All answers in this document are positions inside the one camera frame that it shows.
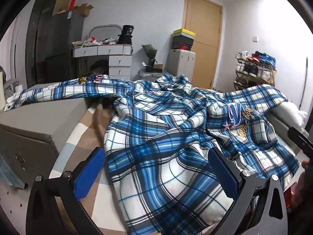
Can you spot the white dressing table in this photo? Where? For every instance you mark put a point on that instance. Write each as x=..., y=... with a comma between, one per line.
x=119, y=60

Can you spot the silver suitcase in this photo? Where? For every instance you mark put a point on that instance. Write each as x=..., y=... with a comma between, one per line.
x=146, y=74

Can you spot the blue plaid shirt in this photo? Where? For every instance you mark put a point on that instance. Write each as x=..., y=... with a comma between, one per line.
x=171, y=151

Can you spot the black shoe boxes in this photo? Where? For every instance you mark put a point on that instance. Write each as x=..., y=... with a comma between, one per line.
x=182, y=43

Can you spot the white dotted rug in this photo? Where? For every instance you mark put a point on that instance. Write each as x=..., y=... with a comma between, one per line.
x=12, y=205

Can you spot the oval mirror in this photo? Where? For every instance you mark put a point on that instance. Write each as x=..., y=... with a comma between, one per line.
x=102, y=33

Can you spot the black bag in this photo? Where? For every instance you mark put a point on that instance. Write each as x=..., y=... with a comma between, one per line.
x=126, y=35

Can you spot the white pillow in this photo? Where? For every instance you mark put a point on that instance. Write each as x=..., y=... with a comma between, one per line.
x=291, y=112

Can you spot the dark wardrobe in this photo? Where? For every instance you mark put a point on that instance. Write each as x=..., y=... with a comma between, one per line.
x=56, y=44

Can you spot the white suitcase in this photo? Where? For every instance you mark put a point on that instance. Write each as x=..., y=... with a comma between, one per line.
x=181, y=61

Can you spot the yellow lidded box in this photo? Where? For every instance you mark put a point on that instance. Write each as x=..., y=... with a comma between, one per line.
x=183, y=32

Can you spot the shoe rack with shoes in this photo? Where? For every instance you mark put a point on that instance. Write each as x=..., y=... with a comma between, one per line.
x=254, y=71

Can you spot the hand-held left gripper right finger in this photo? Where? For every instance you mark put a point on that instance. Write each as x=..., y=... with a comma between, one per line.
x=223, y=173

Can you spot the small brown box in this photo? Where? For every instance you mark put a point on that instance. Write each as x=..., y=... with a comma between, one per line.
x=158, y=66

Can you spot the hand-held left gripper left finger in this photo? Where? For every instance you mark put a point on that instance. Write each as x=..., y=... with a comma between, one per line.
x=90, y=173

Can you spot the green wrapped bouquet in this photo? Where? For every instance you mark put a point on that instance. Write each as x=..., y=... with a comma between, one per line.
x=149, y=51

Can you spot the blue mat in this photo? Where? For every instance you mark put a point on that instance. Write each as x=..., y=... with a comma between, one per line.
x=11, y=171

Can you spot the long thin stick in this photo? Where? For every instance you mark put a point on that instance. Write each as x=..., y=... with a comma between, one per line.
x=304, y=83

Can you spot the person's right hand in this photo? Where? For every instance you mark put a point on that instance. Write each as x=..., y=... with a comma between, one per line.
x=306, y=164

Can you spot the wooden door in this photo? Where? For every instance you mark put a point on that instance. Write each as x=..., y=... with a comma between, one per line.
x=207, y=29

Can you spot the open cardboard box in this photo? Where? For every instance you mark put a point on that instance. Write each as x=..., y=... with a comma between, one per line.
x=84, y=9

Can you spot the black handbag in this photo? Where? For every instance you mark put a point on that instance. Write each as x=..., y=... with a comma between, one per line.
x=99, y=67

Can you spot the grey cushioned seat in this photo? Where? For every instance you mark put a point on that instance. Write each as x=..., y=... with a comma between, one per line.
x=13, y=88

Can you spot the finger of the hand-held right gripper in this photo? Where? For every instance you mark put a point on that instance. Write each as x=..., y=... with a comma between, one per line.
x=299, y=140

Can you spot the pile of small clutter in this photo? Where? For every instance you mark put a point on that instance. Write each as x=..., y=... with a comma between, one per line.
x=95, y=42

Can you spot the checkered bed sheet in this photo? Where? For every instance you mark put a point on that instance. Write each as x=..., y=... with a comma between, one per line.
x=80, y=132

